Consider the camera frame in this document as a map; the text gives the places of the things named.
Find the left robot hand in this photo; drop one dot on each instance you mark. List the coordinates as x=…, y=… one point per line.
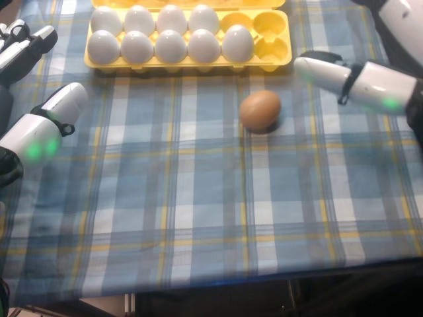
x=36, y=132

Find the blue checked tablecloth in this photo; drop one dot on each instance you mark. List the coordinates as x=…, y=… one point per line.
x=198, y=198

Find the yellow egg carton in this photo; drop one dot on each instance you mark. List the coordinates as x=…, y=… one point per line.
x=271, y=23

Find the brown egg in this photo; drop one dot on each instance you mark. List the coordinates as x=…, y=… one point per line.
x=261, y=109

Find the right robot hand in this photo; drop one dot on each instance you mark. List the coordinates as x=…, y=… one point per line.
x=380, y=86

